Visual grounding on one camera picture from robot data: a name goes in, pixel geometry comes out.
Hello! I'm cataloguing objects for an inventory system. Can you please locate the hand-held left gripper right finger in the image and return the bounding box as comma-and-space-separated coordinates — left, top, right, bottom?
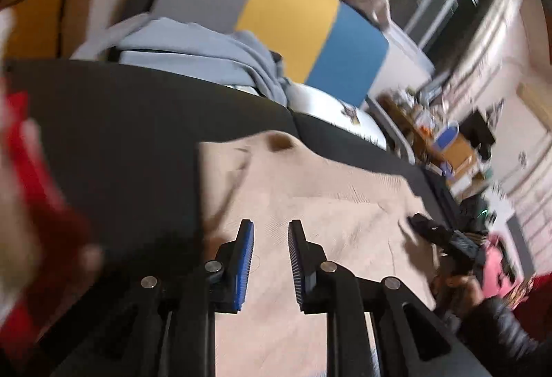
288, 219, 492, 377

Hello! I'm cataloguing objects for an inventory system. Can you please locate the air conditioner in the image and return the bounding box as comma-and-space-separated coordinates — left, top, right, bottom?
517, 81, 552, 114

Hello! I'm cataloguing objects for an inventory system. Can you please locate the person's right hand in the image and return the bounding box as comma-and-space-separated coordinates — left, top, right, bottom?
433, 273, 484, 315

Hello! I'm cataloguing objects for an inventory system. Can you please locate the light blue garment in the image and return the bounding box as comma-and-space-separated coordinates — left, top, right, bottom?
71, 17, 289, 106

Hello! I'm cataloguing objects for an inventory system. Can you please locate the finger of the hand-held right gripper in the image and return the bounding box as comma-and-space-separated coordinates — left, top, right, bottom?
407, 213, 458, 249

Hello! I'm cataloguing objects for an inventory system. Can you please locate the white printed pillow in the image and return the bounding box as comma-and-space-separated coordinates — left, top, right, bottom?
285, 84, 389, 151

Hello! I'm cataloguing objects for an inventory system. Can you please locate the beige patterned curtain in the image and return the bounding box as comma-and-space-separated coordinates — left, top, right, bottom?
431, 0, 527, 102

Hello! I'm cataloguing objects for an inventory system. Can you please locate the black monitor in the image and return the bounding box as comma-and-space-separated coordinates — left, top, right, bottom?
461, 109, 496, 160

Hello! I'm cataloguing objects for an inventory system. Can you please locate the red garment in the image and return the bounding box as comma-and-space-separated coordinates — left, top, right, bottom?
0, 90, 104, 360

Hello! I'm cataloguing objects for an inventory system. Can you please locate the white shelf unit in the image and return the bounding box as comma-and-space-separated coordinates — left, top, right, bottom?
483, 183, 516, 218

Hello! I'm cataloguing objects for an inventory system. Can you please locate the grey yellow blue armchair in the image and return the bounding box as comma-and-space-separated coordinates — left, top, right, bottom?
90, 0, 432, 162

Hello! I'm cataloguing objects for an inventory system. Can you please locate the pink bedspread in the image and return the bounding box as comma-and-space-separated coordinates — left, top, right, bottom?
481, 230, 535, 300

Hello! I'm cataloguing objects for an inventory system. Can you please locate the beige knit sweater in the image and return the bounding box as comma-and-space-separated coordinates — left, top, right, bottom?
198, 131, 441, 377

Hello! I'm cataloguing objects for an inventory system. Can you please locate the wooden table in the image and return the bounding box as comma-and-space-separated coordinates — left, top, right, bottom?
375, 90, 436, 145

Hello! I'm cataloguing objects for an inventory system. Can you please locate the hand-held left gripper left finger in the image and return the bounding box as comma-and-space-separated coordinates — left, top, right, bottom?
47, 219, 254, 377

